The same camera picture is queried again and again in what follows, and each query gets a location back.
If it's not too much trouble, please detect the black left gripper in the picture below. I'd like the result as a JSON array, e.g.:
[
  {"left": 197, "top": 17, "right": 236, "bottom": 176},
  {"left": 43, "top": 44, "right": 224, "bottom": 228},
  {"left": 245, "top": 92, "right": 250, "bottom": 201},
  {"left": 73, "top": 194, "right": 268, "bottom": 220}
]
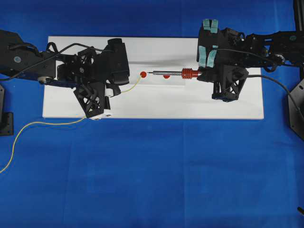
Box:
[{"left": 57, "top": 49, "right": 121, "bottom": 118}]

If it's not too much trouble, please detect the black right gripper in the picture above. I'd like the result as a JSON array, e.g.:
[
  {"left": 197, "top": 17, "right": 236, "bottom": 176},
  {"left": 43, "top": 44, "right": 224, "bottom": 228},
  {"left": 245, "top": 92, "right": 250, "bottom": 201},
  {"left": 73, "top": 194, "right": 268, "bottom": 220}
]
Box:
[{"left": 197, "top": 19, "right": 248, "bottom": 102}]

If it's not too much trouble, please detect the red soldering iron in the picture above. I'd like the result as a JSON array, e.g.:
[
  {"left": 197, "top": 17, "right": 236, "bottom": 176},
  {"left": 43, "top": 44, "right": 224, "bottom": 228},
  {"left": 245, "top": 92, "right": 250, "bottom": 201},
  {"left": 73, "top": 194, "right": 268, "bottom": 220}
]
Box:
[{"left": 148, "top": 68, "right": 200, "bottom": 79}]

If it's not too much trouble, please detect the yellow solder wire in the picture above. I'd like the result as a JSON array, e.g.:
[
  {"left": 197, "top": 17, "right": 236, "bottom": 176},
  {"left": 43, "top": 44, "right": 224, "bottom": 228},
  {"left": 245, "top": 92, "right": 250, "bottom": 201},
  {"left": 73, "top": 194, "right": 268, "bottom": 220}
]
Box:
[{"left": 0, "top": 75, "right": 142, "bottom": 173}]

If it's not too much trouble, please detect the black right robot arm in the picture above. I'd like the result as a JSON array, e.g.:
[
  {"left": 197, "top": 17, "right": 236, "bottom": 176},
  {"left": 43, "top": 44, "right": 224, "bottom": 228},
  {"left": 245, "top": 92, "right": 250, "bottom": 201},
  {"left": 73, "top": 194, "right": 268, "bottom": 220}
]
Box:
[{"left": 197, "top": 19, "right": 304, "bottom": 102}]

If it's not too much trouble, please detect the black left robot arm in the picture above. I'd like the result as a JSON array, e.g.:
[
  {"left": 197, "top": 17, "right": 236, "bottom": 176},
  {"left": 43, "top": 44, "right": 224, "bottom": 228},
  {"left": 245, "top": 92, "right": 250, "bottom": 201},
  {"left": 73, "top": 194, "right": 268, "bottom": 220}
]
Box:
[{"left": 0, "top": 30, "right": 130, "bottom": 118}]

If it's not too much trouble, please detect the red dot mark one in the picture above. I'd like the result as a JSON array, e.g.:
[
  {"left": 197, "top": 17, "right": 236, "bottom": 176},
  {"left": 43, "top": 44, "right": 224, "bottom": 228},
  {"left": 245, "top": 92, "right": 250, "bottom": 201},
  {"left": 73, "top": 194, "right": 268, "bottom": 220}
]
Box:
[{"left": 140, "top": 71, "right": 147, "bottom": 78}]

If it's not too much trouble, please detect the white board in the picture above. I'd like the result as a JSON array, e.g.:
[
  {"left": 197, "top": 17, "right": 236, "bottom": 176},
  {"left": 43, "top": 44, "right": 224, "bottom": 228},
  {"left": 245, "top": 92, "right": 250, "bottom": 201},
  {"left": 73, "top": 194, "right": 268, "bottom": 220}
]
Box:
[{"left": 42, "top": 36, "right": 265, "bottom": 120}]

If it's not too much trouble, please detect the blue cloth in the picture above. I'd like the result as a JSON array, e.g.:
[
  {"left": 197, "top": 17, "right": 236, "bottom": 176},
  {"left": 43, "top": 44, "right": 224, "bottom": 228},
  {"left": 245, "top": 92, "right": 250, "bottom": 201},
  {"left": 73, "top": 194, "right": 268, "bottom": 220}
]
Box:
[{"left": 0, "top": 0, "right": 304, "bottom": 228}]

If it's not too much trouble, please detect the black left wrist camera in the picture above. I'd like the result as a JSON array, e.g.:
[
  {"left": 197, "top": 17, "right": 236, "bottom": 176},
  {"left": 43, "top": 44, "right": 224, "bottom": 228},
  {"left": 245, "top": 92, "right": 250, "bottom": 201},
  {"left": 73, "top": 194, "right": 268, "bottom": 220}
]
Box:
[{"left": 107, "top": 38, "right": 130, "bottom": 86}]

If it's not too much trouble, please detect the black soldering iron cable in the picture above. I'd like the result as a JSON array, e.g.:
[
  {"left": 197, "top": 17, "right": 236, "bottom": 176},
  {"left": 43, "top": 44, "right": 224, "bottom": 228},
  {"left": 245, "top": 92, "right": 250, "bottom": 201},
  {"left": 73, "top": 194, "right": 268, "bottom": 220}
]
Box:
[{"left": 215, "top": 48, "right": 297, "bottom": 114}]

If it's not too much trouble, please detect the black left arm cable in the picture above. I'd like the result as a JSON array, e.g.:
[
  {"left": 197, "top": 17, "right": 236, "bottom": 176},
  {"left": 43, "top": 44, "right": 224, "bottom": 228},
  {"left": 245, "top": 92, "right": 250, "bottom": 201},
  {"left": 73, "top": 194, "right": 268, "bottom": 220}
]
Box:
[{"left": 7, "top": 42, "right": 107, "bottom": 72}]

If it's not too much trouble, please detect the black left mount bracket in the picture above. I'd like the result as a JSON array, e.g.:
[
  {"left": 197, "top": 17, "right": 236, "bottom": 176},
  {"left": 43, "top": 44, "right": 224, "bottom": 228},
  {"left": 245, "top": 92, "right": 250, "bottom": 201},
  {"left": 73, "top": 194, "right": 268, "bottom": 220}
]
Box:
[{"left": 0, "top": 86, "right": 14, "bottom": 136}]

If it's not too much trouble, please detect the black aluminium frame post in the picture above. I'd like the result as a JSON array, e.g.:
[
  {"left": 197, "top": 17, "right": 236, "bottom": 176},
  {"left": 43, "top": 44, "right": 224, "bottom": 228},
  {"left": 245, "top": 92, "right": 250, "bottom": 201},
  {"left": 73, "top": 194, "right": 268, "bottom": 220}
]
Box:
[{"left": 293, "top": 0, "right": 304, "bottom": 80}]

